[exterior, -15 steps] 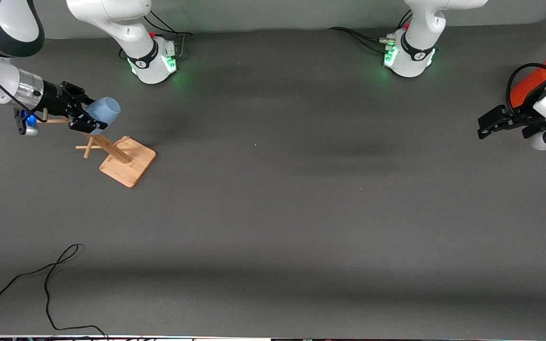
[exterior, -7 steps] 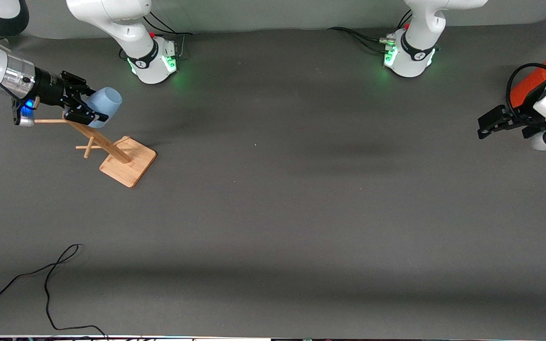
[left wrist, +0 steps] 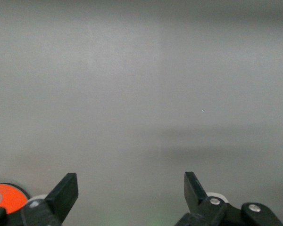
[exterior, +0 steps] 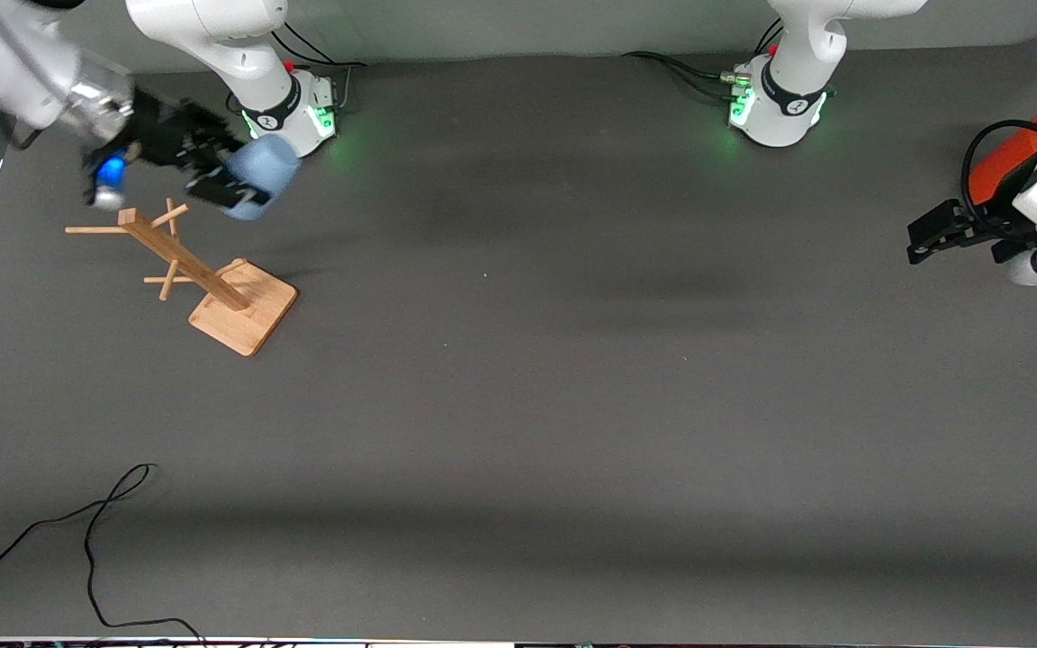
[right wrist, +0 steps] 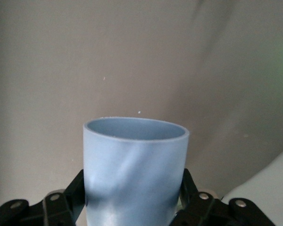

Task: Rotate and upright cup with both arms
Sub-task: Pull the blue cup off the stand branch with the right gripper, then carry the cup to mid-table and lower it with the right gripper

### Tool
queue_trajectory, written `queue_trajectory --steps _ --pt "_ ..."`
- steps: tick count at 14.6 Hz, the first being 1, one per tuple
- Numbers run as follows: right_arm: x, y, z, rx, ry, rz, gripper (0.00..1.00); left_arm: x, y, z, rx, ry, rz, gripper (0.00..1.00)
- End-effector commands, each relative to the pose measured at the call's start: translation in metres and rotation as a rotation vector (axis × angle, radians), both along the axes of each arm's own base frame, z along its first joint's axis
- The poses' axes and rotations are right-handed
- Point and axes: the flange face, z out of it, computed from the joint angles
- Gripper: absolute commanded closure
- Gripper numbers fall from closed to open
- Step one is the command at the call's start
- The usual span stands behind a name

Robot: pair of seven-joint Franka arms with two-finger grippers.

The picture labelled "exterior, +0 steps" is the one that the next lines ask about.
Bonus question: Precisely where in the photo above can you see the light blue cup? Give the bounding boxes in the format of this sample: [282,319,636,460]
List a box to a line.
[221,133,302,222]

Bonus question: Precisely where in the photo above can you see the orange cylindrical object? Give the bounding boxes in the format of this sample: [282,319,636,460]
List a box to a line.
[969,106,1037,206]

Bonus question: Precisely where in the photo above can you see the wooden mug tree stand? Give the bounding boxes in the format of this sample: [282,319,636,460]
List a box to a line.
[66,198,299,358]

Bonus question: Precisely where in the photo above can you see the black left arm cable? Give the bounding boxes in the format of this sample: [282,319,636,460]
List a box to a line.
[960,119,1037,226]

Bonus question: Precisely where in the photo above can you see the black right base cables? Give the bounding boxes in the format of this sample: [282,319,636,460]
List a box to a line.
[271,18,366,113]

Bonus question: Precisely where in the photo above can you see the black base cables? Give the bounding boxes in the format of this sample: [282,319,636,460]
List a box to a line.
[621,18,785,103]
[271,18,366,113]

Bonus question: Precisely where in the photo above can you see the black left base cables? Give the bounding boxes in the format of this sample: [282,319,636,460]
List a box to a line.
[621,18,785,103]

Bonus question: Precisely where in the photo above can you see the thin black table cable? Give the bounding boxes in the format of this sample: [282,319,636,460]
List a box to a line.
[0,463,206,645]

